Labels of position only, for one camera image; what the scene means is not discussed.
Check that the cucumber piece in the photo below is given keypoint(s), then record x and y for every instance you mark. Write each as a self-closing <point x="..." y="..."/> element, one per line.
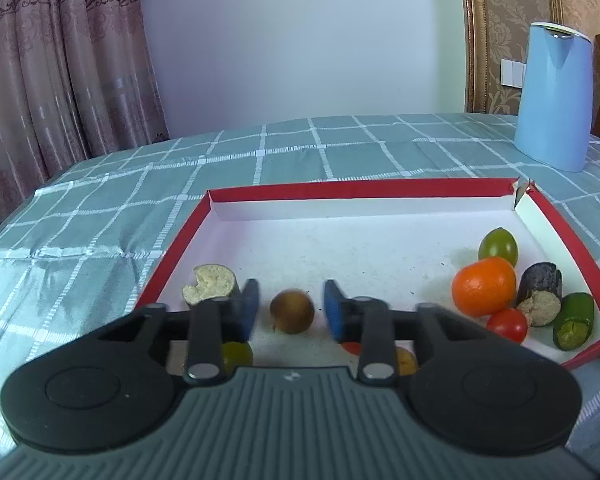
<point x="575" y="317"/>

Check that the green checked tablecloth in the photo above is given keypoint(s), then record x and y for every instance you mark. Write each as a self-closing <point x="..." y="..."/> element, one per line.
<point x="105" y="220"/>

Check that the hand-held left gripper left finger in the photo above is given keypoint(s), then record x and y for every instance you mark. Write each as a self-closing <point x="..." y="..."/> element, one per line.
<point x="250" y="306"/>

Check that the orange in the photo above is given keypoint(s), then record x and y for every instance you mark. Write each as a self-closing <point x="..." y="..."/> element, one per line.
<point x="482" y="285"/>

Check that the golden wooden wall frame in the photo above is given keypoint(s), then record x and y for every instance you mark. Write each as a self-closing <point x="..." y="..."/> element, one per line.
<point x="472" y="35"/>

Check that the green tomato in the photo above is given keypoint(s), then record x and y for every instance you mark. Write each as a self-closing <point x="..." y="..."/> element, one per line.
<point x="237" y="355"/>
<point x="497" y="245"/>

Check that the dark eggplant chunk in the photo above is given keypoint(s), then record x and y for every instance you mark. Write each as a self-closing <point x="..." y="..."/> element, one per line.
<point x="537" y="285"/>
<point x="210" y="280"/>

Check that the white wall switch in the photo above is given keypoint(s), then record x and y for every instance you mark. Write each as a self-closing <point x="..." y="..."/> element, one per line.
<point x="512" y="72"/>

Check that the brown round fruit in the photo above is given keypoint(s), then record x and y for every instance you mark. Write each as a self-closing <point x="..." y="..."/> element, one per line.
<point x="406" y="361"/>
<point x="291" y="310"/>

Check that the red cherry tomato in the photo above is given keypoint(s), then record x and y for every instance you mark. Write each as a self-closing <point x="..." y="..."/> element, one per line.
<point x="352" y="346"/>
<point x="507" y="325"/>

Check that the brown patterned curtain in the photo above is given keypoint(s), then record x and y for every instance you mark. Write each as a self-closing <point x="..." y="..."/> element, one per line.
<point x="55" y="85"/>

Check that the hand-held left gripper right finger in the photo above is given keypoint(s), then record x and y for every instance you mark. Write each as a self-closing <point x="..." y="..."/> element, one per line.
<point x="332" y="310"/>

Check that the blue electric kettle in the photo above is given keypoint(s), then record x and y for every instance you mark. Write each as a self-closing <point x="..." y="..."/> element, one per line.
<point x="555" y="105"/>

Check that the red cardboard box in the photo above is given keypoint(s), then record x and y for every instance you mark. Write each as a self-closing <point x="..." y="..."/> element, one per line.
<point x="380" y="245"/>

